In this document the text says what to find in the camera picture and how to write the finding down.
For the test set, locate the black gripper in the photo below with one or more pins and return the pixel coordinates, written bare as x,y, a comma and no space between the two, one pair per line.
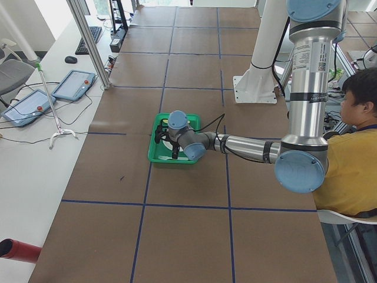
175,145

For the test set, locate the translucent white plastic fork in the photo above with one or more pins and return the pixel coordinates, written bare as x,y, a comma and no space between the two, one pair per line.
172,159

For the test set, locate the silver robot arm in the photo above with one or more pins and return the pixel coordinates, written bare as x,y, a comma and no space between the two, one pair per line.
300,159

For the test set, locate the white round plate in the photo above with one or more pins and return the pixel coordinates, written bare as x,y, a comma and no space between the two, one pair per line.
169,146

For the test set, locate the green plastic tray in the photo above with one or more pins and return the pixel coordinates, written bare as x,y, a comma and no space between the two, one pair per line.
156,150

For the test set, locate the blue teach pendant far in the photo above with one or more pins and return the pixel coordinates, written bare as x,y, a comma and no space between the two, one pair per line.
74,85

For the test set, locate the blue teach pendant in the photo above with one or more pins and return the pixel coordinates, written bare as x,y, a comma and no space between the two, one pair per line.
74,85
28,109

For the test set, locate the black computer box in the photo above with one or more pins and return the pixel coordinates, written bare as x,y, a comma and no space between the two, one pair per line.
117,40

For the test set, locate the black computer mouse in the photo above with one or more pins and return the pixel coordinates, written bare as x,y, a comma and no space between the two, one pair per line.
70,60

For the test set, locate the blue teach pendant near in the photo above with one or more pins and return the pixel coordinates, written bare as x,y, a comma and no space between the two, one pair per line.
28,109

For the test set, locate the white chair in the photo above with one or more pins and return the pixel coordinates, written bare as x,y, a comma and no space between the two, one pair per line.
334,218

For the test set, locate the person in yellow shirt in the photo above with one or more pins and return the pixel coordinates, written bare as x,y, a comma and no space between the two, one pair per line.
349,187

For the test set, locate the red cylinder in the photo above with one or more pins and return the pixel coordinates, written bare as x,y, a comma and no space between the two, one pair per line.
19,251

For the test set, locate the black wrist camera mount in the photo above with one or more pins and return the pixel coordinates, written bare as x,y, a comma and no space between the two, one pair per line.
161,132

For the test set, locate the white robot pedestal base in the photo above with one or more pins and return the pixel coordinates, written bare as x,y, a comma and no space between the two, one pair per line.
256,85

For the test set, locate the grey aluminium frame post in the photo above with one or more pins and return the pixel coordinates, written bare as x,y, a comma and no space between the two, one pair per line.
79,17

